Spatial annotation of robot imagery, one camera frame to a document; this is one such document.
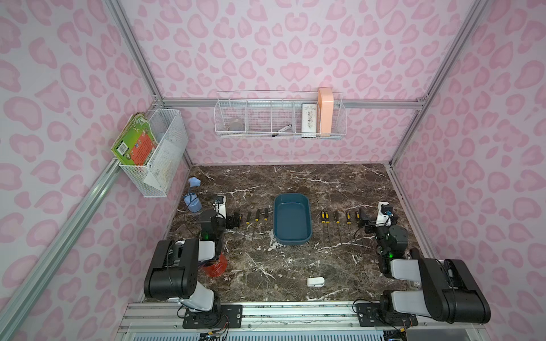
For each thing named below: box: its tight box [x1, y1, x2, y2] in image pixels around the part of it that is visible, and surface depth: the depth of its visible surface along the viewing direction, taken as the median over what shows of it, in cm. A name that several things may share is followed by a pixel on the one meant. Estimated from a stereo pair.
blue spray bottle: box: [183, 176, 202, 214], surface depth 97 cm
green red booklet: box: [110, 112, 159, 166], surface depth 73 cm
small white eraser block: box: [306, 276, 326, 288], surface depth 80 cm
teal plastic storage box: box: [273, 193, 313, 246], surface depth 98 cm
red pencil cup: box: [202, 252, 229, 278], surface depth 83 cm
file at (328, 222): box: [324, 210, 331, 241], surface depth 100 cm
